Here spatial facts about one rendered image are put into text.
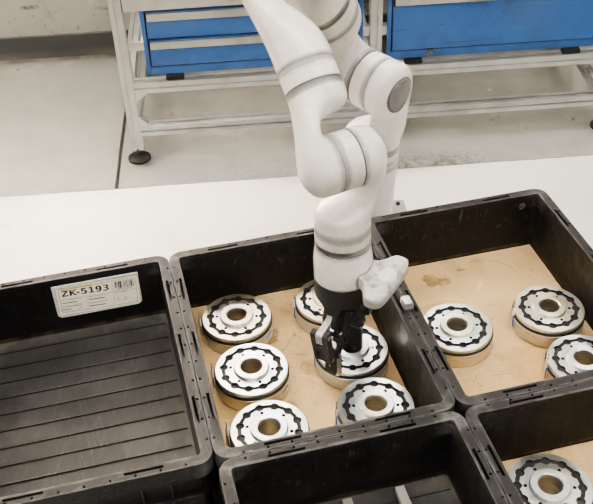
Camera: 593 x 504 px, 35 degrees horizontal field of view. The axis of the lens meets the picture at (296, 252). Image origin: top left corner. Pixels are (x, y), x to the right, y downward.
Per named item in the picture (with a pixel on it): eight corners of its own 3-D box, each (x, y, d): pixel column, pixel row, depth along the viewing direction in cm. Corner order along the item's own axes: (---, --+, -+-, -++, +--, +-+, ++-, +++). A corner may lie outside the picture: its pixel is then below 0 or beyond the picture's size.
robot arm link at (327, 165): (302, 209, 110) (262, 101, 111) (368, 188, 113) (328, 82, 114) (320, 194, 104) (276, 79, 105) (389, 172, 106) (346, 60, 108)
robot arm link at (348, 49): (311, -36, 131) (363, -14, 126) (372, 60, 154) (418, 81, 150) (274, 17, 130) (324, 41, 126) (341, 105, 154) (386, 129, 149)
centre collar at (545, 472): (522, 474, 114) (523, 471, 113) (560, 467, 114) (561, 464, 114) (538, 507, 110) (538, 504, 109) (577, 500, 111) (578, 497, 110)
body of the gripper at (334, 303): (333, 241, 124) (334, 295, 129) (300, 278, 118) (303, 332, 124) (384, 258, 120) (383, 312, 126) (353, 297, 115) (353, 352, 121)
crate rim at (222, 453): (169, 265, 140) (167, 253, 139) (361, 231, 145) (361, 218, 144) (217, 474, 110) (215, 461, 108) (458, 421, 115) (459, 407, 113)
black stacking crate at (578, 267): (362, 279, 151) (362, 222, 144) (532, 246, 156) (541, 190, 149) (453, 469, 121) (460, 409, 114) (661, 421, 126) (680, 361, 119)
